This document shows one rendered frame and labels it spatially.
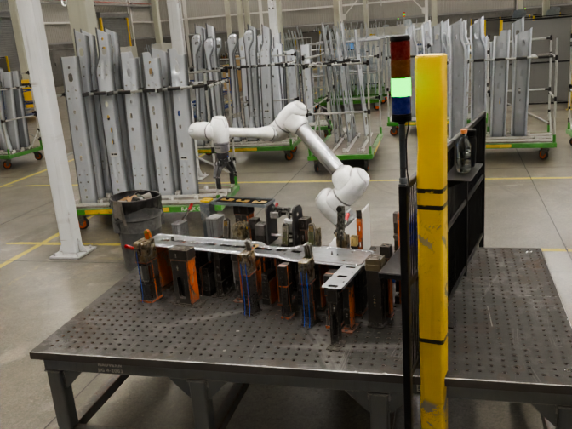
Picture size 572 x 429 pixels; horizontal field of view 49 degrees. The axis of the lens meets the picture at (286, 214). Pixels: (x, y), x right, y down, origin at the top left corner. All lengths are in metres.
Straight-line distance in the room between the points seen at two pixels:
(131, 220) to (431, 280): 3.95
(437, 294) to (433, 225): 0.29
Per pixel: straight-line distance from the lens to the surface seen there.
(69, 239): 7.02
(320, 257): 3.22
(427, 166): 2.41
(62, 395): 3.50
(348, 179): 3.91
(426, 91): 2.37
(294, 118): 4.06
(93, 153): 8.06
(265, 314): 3.35
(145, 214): 6.02
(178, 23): 9.76
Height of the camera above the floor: 2.12
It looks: 16 degrees down
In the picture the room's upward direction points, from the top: 4 degrees counter-clockwise
